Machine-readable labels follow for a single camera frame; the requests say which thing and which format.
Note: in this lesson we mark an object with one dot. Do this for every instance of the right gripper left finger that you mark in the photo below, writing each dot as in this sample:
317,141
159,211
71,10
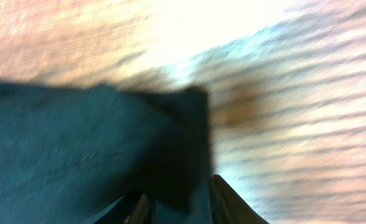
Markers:
134,208

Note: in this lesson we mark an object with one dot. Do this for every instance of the black t-shirt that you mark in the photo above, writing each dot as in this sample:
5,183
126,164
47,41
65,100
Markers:
67,154

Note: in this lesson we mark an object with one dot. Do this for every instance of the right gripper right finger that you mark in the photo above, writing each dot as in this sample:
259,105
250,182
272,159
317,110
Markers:
227,207

